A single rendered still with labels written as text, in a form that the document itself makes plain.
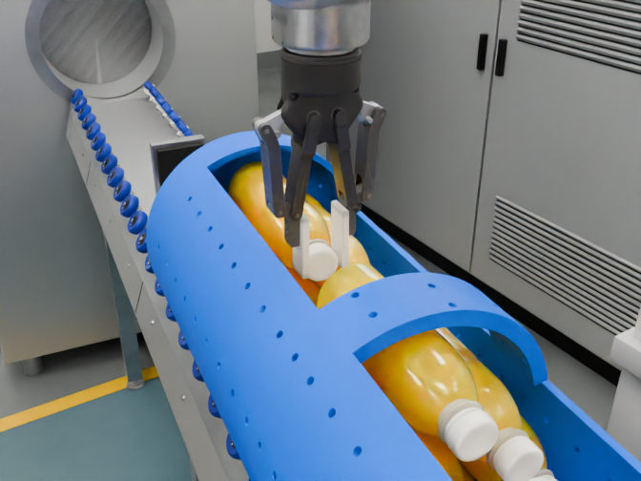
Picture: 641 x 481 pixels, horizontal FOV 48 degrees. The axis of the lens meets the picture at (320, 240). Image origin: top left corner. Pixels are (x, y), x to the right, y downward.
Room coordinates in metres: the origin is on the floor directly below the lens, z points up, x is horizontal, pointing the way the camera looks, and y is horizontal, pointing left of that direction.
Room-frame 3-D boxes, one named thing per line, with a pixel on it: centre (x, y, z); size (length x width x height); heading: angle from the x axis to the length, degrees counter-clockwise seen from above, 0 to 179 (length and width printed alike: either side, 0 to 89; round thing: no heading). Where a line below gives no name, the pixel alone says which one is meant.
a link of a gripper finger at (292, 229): (0.65, 0.04, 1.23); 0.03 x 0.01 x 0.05; 114
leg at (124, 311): (1.88, 0.61, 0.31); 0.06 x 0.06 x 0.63; 24
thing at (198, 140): (1.27, 0.26, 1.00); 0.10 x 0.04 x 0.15; 114
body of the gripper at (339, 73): (0.67, 0.00, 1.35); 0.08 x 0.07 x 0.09; 114
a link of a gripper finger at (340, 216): (0.68, -0.02, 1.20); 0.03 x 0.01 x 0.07; 24
